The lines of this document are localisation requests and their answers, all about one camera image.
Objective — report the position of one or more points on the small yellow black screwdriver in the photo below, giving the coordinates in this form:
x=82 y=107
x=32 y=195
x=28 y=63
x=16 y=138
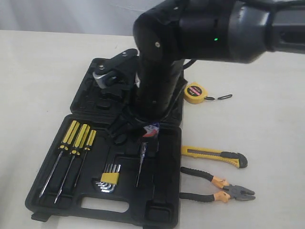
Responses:
x=87 y=148

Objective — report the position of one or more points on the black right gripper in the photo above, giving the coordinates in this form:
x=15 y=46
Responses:
x=127 y=120

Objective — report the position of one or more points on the black orange combination pliers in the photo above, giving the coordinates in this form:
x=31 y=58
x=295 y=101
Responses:
x=227 y=191

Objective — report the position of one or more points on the yellow tape measure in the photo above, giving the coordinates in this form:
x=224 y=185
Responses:
x=194 y=93

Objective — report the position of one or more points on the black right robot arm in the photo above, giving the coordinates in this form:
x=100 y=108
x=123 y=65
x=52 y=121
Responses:
x=166 y=35

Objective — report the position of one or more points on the medium yellow black screwdriver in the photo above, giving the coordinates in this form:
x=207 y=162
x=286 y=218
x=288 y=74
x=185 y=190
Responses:
x=75 y=151

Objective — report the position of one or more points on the large yellow black screwdriver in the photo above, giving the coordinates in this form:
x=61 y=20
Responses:
x=64 y=146

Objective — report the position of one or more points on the hex key set yellow holder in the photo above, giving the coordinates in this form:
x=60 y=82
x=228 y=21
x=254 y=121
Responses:
x=109 y=178

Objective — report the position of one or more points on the clear voltage tester screwdriver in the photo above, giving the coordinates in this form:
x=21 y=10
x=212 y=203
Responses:
x=143 y=149

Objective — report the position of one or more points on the black plastic tool case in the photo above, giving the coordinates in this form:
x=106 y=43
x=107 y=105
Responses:
x=105 y=162

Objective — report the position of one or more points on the black electrical tape roll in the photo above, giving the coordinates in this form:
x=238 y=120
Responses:
x=152 y=130

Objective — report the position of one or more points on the yellow black utility knife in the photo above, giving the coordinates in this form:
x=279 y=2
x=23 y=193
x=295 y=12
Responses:
x=236 y=159

